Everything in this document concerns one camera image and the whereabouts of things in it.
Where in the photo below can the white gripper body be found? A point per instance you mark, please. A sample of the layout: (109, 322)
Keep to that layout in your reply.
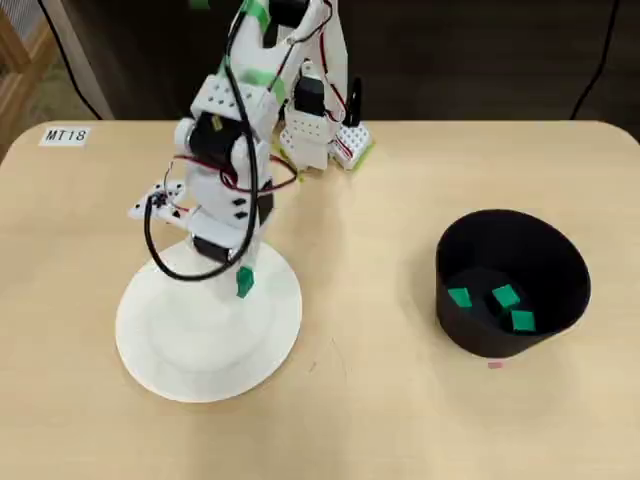
(212, 248)

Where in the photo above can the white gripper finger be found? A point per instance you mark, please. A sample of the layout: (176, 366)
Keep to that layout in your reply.
(251, 256)
(235, 280)

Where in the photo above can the green cube block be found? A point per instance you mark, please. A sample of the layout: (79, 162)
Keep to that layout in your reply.
(506, 296)
(522, 320)
(245, 281)
(460, 296)

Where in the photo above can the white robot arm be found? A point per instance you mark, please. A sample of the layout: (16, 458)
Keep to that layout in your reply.
(247, 50)

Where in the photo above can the white paper plate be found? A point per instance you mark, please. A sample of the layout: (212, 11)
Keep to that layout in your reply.
(200, 350)

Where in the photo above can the black pot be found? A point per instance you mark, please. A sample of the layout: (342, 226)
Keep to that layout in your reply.
(465, 325)

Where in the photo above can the yellow-green tape strip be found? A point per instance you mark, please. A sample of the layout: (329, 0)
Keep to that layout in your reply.
(367, 156)
(301, 178)

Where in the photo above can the white MT18 label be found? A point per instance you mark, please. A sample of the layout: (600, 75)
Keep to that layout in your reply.
(65, 135)

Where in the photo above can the black table clamp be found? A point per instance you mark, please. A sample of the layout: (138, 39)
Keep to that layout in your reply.
(356, 102)

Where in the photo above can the green tape piece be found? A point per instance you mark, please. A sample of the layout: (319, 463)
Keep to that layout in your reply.
(200, 3)

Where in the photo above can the small pink sticker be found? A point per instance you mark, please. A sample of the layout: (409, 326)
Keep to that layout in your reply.
(496, 365)

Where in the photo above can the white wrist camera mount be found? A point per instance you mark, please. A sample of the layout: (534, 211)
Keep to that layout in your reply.
(167, 192)

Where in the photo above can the white partition post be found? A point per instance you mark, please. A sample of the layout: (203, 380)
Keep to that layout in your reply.
(85, 65)

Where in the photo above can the wooden furniture frame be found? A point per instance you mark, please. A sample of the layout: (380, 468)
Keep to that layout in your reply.
(17, 62)

